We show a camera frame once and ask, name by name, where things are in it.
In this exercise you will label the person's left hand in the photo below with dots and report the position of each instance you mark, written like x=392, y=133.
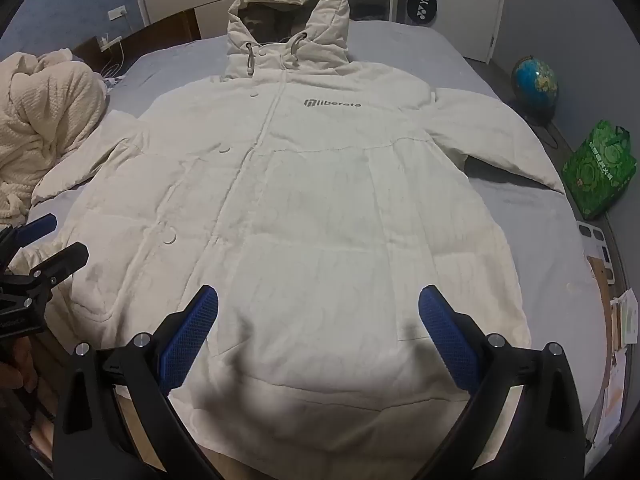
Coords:
x=11, y=372

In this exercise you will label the white hooded padded coat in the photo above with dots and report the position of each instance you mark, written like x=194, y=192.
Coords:
x=320, y=210

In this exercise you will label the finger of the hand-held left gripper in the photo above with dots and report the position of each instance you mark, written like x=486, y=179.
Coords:
x=35, y=227
x=60, y=265

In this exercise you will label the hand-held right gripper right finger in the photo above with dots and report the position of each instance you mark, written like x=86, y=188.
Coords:
x=445, y=335

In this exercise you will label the green shopping bag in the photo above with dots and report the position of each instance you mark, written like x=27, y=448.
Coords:
x=597, y=165

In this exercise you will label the cream textured blanket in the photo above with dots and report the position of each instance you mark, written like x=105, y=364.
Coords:
x=45, y=125

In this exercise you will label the white wall socket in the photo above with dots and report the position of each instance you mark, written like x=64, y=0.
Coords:
x=117, y=13

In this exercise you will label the blue globe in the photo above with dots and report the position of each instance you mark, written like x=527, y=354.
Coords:
x=532, y=82

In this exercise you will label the white door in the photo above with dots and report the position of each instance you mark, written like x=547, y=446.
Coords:
x=470, y=10

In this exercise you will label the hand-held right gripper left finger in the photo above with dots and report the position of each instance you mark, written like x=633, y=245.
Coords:
x=195, y=330

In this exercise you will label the bed with grey sheet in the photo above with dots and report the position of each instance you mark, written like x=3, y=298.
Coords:
x=525, y=220

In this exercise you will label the white charger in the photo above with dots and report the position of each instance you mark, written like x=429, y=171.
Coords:
x=110, y=42

